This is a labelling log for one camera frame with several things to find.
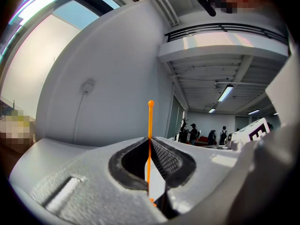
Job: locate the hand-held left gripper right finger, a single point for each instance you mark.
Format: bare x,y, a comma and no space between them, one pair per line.
201,167

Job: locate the black ventilation grille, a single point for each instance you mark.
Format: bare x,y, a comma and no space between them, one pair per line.
225,29

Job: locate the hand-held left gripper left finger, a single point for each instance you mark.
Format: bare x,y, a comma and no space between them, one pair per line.
89,184

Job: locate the long ceiling lamp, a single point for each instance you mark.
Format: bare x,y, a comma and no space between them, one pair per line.
212,110
253,112
225,93

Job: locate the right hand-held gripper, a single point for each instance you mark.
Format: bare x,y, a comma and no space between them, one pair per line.
250,131

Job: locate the black head-mounted camera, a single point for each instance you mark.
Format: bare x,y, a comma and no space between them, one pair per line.
206,5

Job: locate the thin orange stick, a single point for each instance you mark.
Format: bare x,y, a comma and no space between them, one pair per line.
150,125

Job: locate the black coat rack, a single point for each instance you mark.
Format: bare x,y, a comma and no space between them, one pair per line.
184,130

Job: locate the white wall junction box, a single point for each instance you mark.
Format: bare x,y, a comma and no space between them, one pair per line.
87,86

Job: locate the white ceiling ducts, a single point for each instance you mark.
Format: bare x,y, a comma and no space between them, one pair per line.
161,3

